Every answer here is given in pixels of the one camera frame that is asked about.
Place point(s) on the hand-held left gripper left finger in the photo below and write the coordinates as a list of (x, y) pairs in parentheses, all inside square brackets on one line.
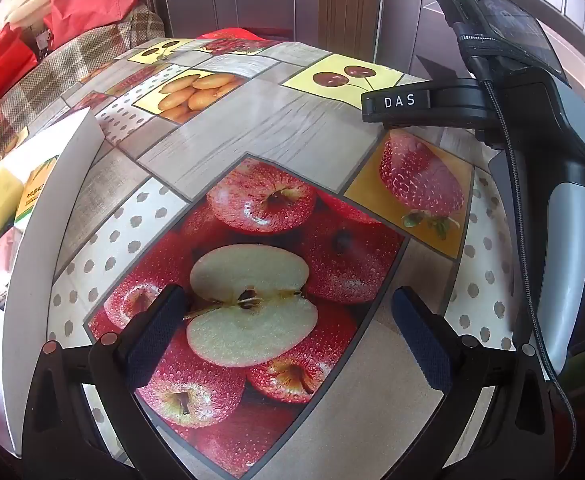
[(157, 340)]

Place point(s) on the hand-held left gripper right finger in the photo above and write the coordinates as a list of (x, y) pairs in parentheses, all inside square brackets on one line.
[(422, 345)]

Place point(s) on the white box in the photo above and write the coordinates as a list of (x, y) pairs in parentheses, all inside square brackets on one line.
[(47, 220)]

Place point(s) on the yellow green tissue pack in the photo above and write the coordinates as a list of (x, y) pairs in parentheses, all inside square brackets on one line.
[(35, 190)]

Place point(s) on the fruit print tablecloth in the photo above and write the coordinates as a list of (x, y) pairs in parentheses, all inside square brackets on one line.
[(297, 160)]

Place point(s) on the plaid covered bench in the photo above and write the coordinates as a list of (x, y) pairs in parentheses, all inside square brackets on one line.
[(72, 60)]

